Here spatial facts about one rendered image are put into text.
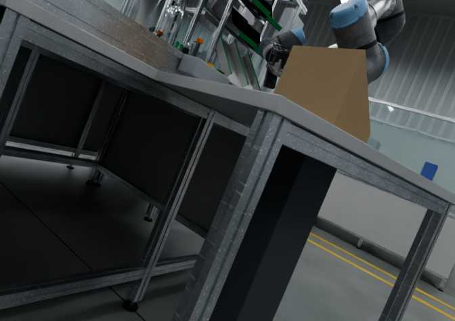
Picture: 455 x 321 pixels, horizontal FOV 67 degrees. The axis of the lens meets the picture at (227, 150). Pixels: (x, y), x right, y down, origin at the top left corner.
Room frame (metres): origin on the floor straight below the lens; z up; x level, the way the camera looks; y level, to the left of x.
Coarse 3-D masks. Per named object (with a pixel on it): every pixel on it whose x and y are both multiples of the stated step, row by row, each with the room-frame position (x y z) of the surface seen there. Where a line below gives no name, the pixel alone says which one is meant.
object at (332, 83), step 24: (312, 48) 1.05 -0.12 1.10; (336, 48) 0.99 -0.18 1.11; (288, 72) 1.09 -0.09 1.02; (312, 72) 1.02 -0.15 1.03; (336, 72) 0.96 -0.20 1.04; (360, 72) 0.93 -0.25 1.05; (288, 96) 1.06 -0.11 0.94; (312, 96) 1.00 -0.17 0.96; (336, 96) 0.94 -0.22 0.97; (360, 96) 0.96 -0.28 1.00; (336, 120) 0.92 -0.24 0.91; (360, 120) 0.99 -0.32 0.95
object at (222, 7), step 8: (224, 0) 1.67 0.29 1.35; (216, 8) 1.69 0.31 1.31; (224, 8) 1.65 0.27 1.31; (232, 8) 1.77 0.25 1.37; (232, 16) 1.79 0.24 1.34; (240, 16) 1.76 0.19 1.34; (232, 24) 1.59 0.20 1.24; (240, 24) 1.74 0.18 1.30; (240, 32) 1.54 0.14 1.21; (248, 40) 1.59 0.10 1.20
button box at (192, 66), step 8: (184, 56) 1.15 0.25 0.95; (192, 56) 1.13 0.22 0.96; (184, 64) 1.14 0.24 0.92; (192, 64) 1.13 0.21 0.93; (200, 64) 1.14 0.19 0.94; (208, 64) 1.17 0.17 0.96; (184, 72) 1.15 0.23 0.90; (192, 72) 1.12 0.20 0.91; (200, 72) 1.15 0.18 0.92; (208, 72) 1.18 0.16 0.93; (216, 72) 1.22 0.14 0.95; (208, 80) 1.19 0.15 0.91; (216, 80) 1.23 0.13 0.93; (224, 80) 1.27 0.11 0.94
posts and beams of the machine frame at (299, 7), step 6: (270, 0) 3.21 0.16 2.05; (282, 0) 3.11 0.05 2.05; (288, 0) 3.07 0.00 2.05; (294, 0) 3.02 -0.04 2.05; (300, 0) 3.05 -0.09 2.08; (300, 6) 3.09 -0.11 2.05; (300, 12) 3.21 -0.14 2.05; (306, 12) 3.22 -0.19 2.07; (294, 18) 3.08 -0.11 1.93; (252, 24) 3.48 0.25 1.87; (294, 24) 3.11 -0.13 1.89; (264, 90) 3.08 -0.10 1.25
